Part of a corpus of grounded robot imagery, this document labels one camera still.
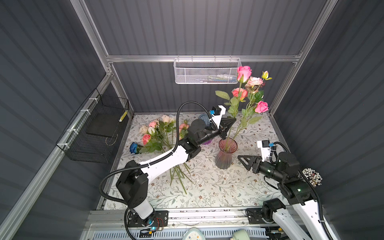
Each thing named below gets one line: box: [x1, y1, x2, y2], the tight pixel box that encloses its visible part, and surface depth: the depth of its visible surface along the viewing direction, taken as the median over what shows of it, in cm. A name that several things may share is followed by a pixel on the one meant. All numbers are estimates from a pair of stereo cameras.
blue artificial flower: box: [129, 142, 138, 154], surface depth 98 cm
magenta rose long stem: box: [215, 66, 252, 121], surface depth 55 cm
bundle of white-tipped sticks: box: [302, 168, 323, 187], surface depth 70 cm
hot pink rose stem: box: [234, 101, 269, 142], surface depth 67 cm
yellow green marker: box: [118, 110, 129, 123], surface depth 83 cm
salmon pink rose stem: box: [226, 87, 249, 147], surface depth 72 cm
